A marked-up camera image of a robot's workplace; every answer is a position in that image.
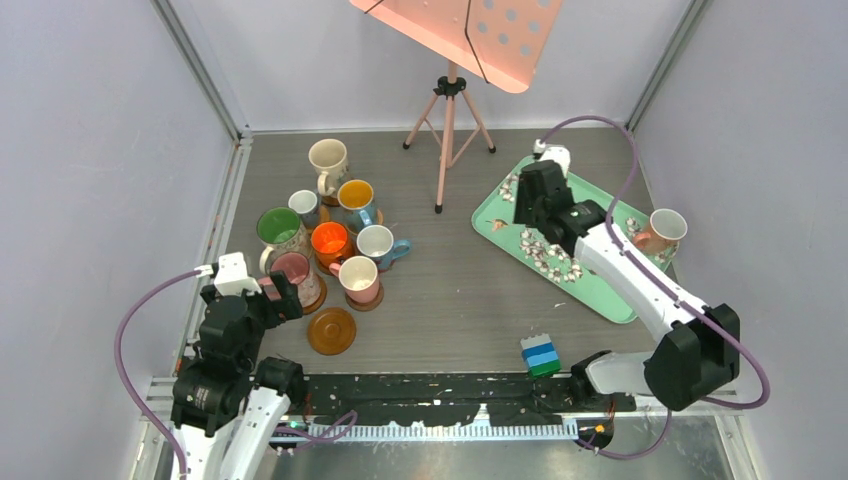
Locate pink inside floral mug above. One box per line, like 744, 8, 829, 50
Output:
269, 252, 317, 288

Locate large ridged brown wooden coaster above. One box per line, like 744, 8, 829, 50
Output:
315, 258, 341, 276

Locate pink white inside mug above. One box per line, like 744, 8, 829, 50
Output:
329, 255, 380, 304

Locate orange mug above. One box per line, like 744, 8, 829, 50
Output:
311, 221, 356, 263

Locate green inside cream mug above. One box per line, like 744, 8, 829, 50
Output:
256, 207, 314, 274

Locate light plain wooden coaster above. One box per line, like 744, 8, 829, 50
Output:
318, 205, 332, 225

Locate small blue patterned mug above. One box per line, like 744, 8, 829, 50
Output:
288, 189, 321, 230

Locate white inside teal mug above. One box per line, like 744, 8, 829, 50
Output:
356, 225, 411, 272

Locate yellow inside blue mug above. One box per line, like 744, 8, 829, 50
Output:
338, 180, 382, 235

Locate peach mug white inside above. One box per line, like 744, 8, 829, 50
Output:
631, 208, 688, 255

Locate cream shell pattern mug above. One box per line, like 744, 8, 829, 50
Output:
308, 138, 353, 198

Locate dark walnut coaster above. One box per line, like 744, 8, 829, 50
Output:
345, 290, 384, 312

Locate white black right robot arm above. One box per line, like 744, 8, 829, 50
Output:
514, 160, 740, 411

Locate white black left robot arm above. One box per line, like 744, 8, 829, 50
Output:
171, 271, 307, 479

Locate ridged brown coaster back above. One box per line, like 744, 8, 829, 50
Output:
321, 191, 340, 207

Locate blue green toy brick stack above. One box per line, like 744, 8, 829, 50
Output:
520, 334, 561, 378

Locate pink music stand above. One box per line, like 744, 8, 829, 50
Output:
351, 0, 563, 214

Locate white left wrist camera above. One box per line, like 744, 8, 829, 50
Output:
194, 252, 262, 296

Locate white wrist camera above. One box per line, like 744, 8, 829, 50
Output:
532, 139, 571, 178
194, 252, 262, 296

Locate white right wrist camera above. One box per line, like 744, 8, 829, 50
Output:
532, 139, 571, 178

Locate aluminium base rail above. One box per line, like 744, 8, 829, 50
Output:
140, 370, 745, 458

